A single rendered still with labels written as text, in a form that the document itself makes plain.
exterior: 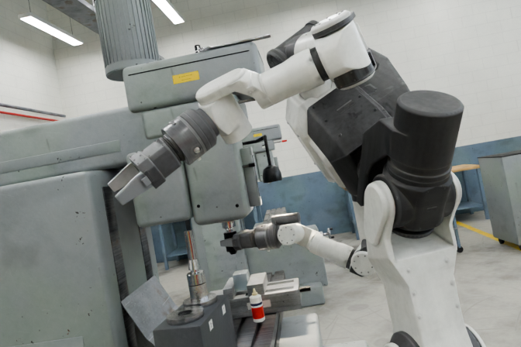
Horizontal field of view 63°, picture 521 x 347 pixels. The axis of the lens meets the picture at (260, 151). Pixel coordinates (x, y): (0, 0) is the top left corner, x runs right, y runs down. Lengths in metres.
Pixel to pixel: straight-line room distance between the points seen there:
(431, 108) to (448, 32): 7.96
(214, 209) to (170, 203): 0.15
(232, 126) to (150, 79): 0.70
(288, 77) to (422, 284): 0.49
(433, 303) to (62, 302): 1.10
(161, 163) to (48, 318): 0.91
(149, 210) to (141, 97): 0.38
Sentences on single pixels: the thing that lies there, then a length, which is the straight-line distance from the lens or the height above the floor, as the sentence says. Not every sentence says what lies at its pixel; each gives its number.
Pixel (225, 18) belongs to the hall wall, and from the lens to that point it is 8.58.
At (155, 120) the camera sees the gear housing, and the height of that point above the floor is 1.69.
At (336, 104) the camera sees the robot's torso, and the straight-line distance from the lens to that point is 1.03.
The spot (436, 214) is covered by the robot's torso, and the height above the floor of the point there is 1.32.
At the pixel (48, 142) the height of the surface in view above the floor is 1.69.
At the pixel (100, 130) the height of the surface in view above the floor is 1.69.
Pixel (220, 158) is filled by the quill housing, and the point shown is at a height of 1.53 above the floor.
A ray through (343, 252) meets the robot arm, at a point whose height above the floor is 1.16.
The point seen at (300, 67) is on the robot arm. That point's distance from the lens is 0.78.
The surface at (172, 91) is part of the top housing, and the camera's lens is 1.46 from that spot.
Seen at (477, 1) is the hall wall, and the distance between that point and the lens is 9.07.
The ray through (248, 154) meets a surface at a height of 1.52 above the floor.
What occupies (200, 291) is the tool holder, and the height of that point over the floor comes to 1.18.
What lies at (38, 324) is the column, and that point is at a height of 1.11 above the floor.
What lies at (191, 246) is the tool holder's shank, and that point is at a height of 1.30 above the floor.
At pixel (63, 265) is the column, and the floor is 1.28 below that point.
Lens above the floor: 1.47
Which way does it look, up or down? 2 degrees up
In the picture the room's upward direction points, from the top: 10 degrees counter-clockwise
